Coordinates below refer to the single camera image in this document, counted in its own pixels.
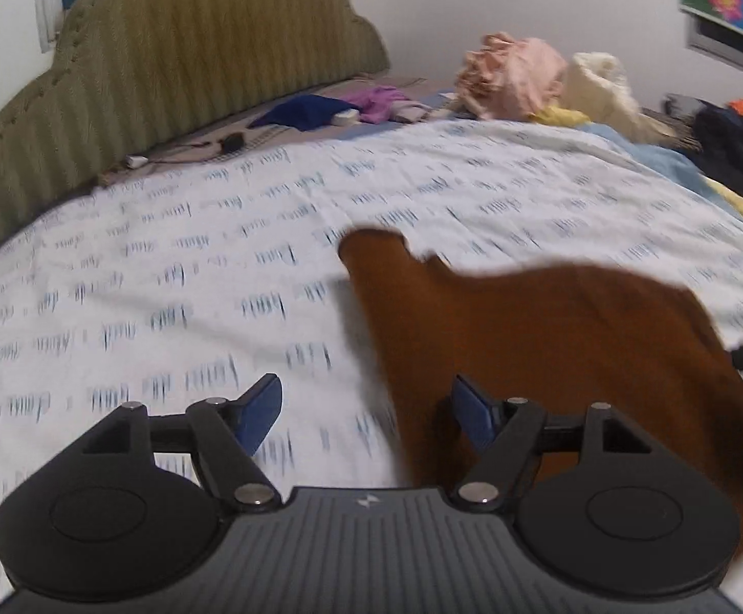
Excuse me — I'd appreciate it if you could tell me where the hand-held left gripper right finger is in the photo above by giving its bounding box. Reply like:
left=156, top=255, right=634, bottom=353
left=451, top=376, right=650, bottom=509

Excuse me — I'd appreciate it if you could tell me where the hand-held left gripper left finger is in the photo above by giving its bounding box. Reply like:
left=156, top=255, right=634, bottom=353
left=83, top=374, right=283, bottom=511

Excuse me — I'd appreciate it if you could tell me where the brown knit garment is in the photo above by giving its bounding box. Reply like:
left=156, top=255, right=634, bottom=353
left=338, top=227, right=743, bottom=573

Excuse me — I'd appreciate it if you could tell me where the dark clothes pile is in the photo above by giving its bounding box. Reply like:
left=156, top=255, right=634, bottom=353
left=662, top=95, right=743, bottom=215

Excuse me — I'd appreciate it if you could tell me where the white script-printed blanket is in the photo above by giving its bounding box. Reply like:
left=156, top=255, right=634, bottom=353
left=0, top=118, right=743, bottom=614

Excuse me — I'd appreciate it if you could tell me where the light blue sheet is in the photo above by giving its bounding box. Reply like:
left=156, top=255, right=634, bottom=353
left=585, top=124, right=731, bottom=206

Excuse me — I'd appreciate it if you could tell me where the navy blue cloth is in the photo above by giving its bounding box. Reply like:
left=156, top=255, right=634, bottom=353
left=247, top=95, right=363, bottom=130

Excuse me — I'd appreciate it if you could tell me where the yellow cloth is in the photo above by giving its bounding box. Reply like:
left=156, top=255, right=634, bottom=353
left=528, top=107, right=594, bottom=128

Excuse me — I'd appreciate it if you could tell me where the cream fluffy cloth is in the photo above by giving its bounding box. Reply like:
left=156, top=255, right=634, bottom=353
left=563, top=51, right=678, bottom=145

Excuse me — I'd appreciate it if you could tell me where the purple cloth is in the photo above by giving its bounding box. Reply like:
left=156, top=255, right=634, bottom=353
left=342, top=85, right=434, bottom=126

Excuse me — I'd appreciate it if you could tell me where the pink crumpled cloth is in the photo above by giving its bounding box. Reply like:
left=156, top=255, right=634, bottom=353
left=454, top=32, right=569, bottom=121

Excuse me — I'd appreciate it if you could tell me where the green padded headboard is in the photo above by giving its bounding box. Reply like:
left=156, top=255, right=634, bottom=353
left=0, top=0, right=391, bottom=279

